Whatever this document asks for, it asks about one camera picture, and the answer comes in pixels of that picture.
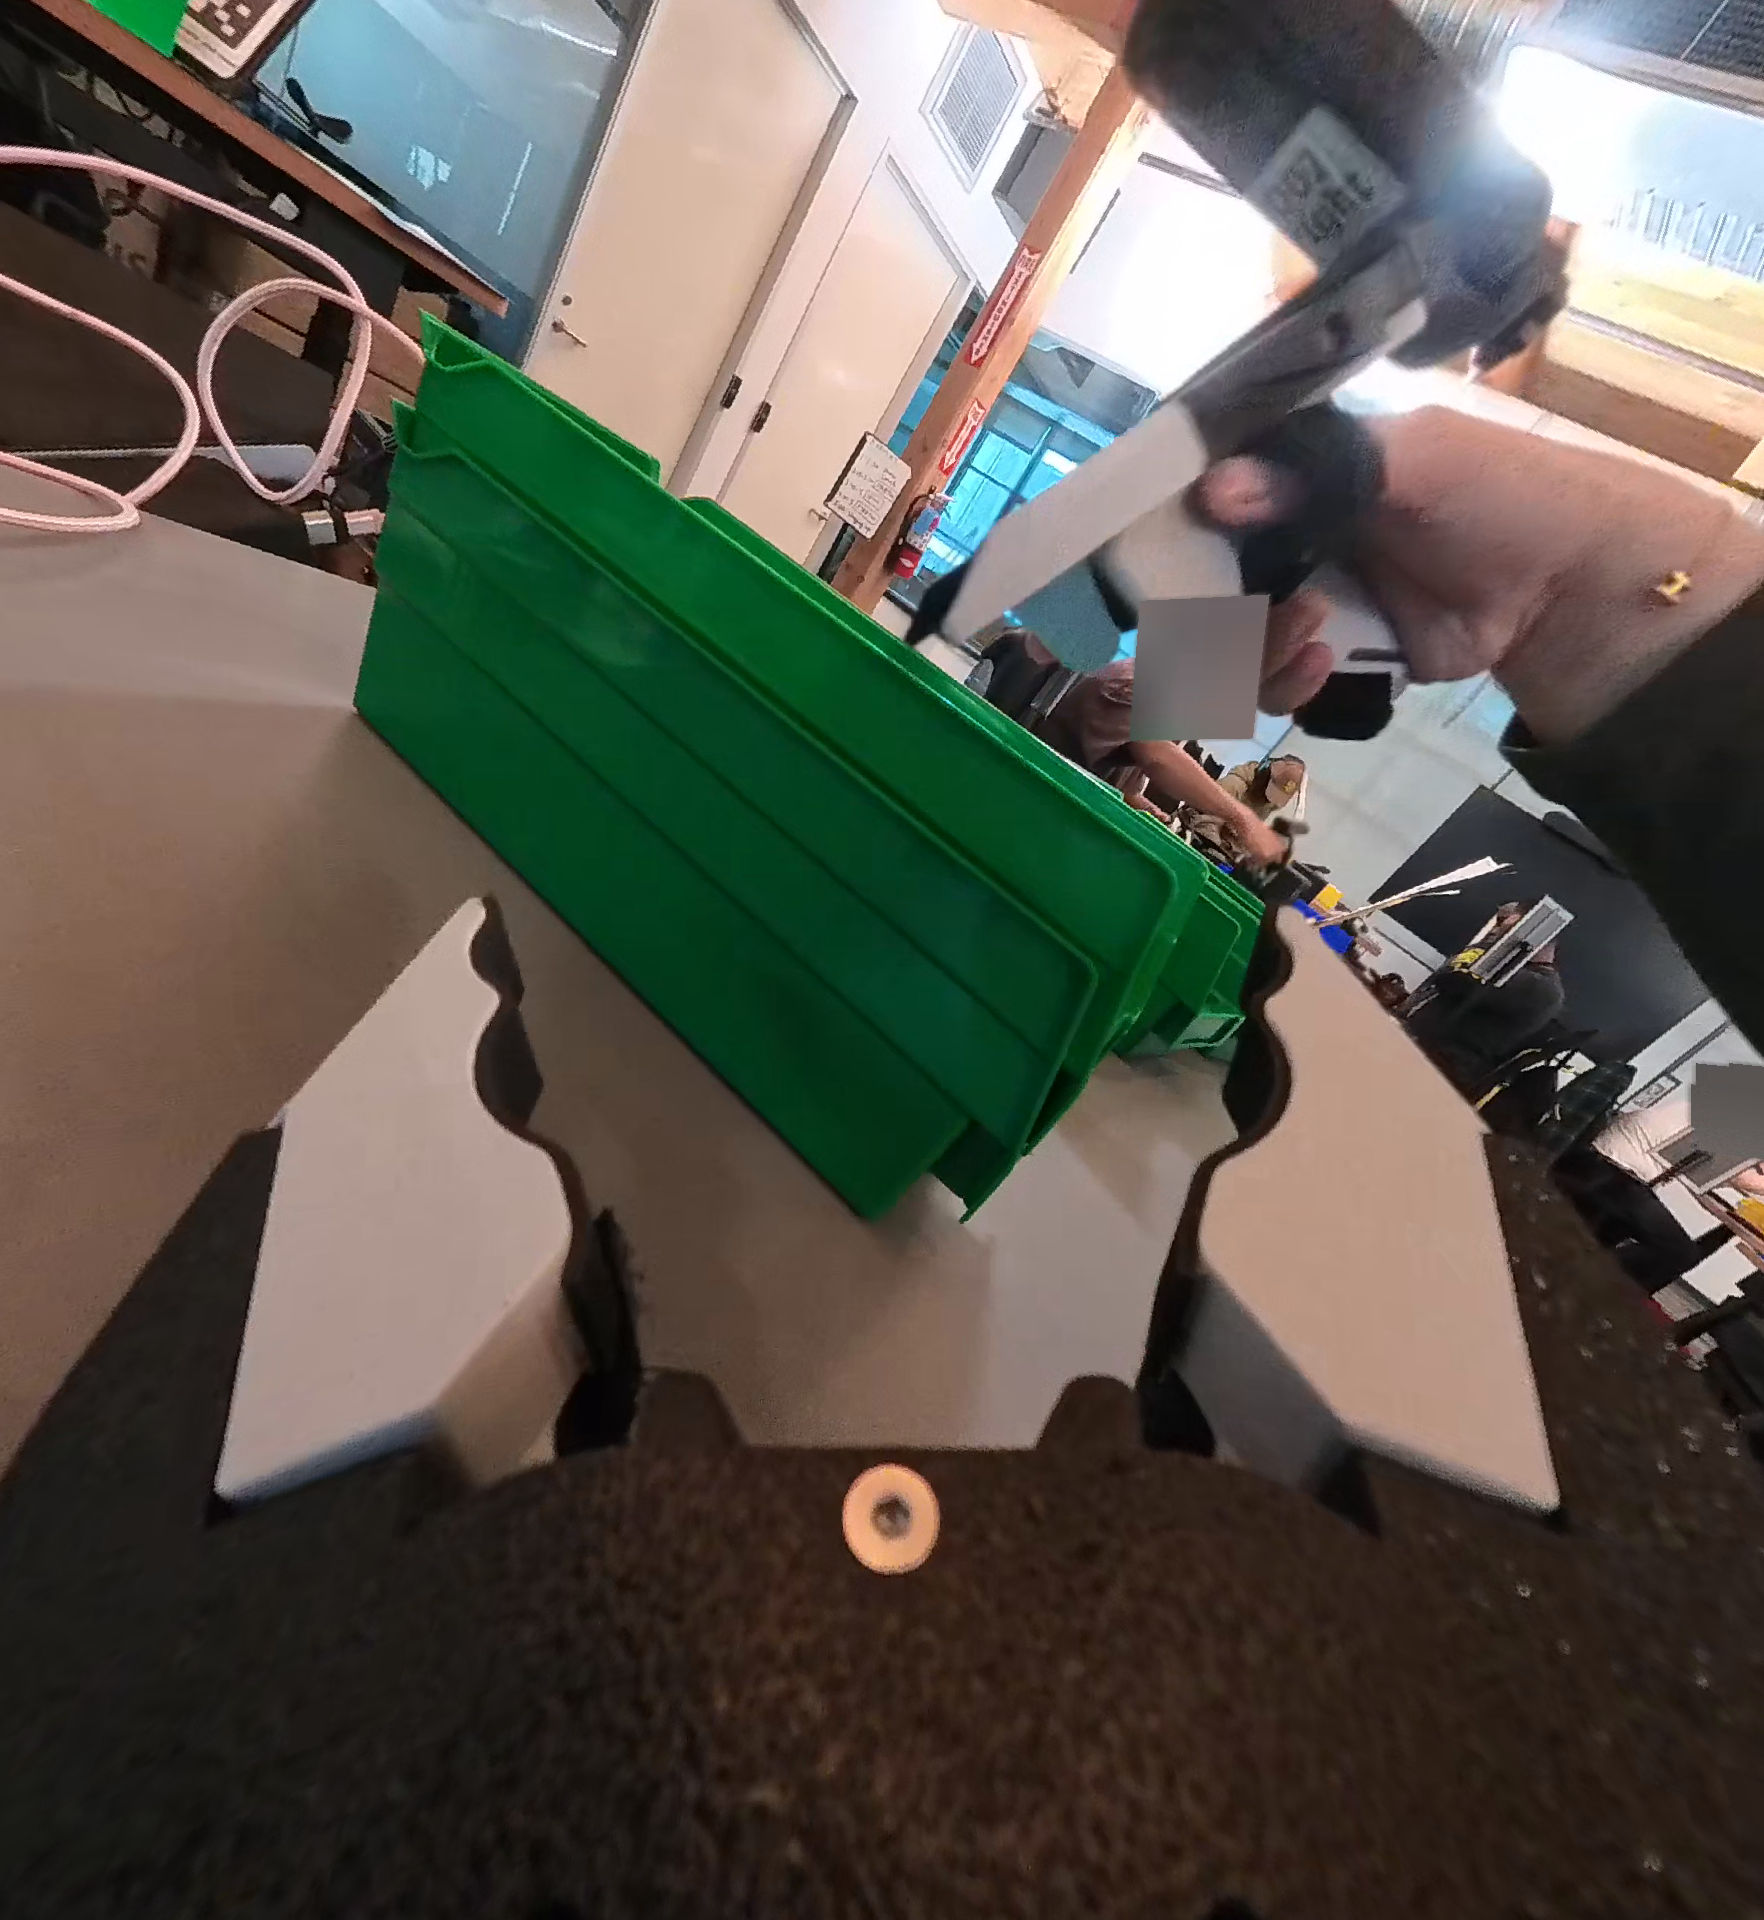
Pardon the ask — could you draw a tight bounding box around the person's right hand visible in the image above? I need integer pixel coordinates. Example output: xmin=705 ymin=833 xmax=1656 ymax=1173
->
xmin=1188 ymin=408 xmax=1764 ymax=744

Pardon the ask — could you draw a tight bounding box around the wooden support post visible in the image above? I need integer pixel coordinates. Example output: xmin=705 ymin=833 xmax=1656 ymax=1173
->
xmin=832 ymin=62 xmax=1146 ymax=604

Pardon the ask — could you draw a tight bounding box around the wall notice sheet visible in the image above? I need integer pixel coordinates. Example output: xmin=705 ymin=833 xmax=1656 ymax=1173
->
xmin=823 ymin=439 xmax=912 ymax=544

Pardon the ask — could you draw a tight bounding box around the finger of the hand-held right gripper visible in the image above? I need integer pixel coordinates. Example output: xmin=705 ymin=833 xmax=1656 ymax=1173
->
xmin=1174 ymin=248 xmax=1432 ymax=449
xmin=908 ymin=399 xmax=1228 ymax=644

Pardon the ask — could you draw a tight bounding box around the pink cable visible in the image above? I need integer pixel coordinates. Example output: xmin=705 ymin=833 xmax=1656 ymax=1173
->
xmin=0 ymin=148 xmax=425 ymax=550

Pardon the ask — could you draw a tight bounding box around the fiducial tag sign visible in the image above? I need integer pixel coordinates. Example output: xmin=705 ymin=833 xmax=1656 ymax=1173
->
xmin=172 ymin=0 xmax=318 ymax=80

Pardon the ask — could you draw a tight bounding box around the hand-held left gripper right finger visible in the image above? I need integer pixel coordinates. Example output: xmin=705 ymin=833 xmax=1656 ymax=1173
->
xmin=1139 ymin=904 xmax=1565 ymax=1516

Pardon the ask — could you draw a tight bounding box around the long wooden desk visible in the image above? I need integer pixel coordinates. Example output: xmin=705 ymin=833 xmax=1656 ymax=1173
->
xmin=23 ymin=0 xmax=514 ymax=324

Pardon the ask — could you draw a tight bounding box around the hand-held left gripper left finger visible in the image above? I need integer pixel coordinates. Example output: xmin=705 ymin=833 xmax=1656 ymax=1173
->
xmin=212 ymin=898 xmax=646 ymax=1506

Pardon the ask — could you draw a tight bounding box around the white door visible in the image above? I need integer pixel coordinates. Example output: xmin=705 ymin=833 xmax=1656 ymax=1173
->
xmin=524 ymin=0 xmax=970 ymax=523

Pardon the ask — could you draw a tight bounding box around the wall vent grille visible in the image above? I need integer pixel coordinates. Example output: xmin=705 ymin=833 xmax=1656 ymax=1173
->
xmin=928 ymin=19 xmax=1037 ymax=185

